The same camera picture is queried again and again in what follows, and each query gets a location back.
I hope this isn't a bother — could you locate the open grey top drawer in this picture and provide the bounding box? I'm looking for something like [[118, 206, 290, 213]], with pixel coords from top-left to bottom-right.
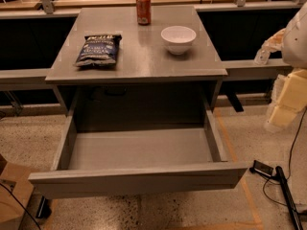
[[28, 99, 249, 200]]

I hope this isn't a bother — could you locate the black cable at box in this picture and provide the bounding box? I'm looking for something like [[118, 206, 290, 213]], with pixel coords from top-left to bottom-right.
[[0, 181, 42, 230]]

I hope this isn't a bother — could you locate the cardboard box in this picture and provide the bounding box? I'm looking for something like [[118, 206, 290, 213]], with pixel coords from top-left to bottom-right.
[[0, 155, 34, 230]]

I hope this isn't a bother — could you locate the blue chip bag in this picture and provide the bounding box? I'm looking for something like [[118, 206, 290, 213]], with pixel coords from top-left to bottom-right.
[[75, 34, 122, 67]]

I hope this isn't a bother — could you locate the black cable on floor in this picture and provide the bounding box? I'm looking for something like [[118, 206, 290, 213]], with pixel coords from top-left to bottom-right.
[[262, 107, 307, 208]]

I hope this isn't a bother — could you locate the grey cabinet with top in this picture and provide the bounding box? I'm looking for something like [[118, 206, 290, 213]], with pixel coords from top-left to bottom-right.
[[44, 5, 228, 132]]

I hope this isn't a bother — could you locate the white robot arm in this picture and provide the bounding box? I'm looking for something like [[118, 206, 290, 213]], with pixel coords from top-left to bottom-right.
[[254, 3, 307, 132]]

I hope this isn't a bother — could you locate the white ceramic bowl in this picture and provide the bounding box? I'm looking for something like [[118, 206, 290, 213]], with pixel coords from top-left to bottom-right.
[[160, 26, 197, 55]]

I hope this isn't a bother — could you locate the red soda can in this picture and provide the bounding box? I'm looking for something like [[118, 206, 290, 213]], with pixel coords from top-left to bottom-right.
[[136, 0, 151, 25]]

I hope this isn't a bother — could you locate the black floor stand bar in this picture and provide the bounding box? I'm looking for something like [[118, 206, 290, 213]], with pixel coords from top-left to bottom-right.
[[249, 160, 303, 230]]

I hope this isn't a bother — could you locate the black cabinet foot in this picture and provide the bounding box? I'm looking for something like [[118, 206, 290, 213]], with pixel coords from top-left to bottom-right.
[[35, 196, 52, 219]]

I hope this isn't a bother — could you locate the grey metal rail bench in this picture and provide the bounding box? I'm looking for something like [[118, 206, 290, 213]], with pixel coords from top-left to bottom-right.
[[0, 6, 294, 85]]

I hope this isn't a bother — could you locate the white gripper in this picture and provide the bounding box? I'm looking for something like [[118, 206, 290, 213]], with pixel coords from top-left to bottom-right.
[[254, 29, 307, 133]]

